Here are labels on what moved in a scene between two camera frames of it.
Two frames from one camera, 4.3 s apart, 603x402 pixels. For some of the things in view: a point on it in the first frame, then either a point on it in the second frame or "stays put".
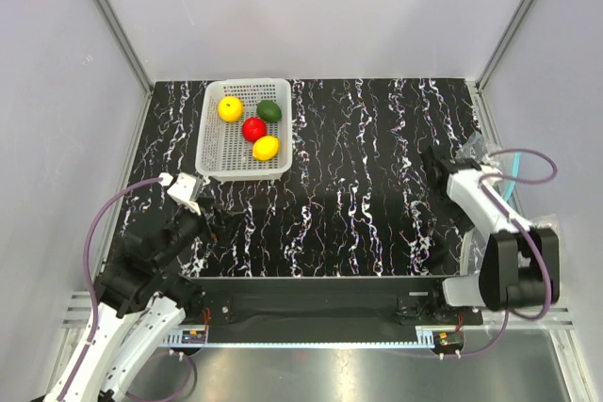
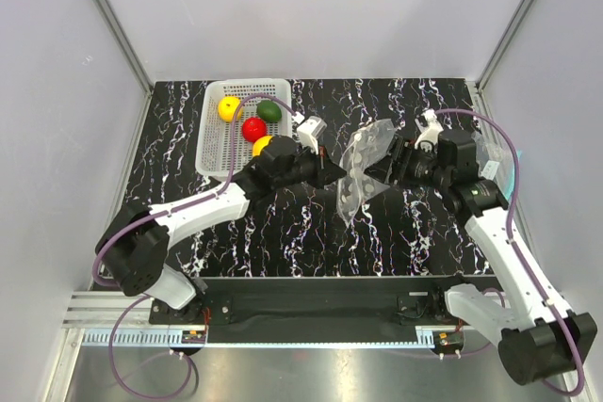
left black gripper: [226, 219] → [326, 171]
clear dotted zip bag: [476, 148] → [358, 151]
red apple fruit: [253, 128] stays put
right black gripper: [459, 218] → [400, 152]
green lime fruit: [268, 110] stays put
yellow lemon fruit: [266, 148] stays put
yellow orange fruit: [230, 109] stays put
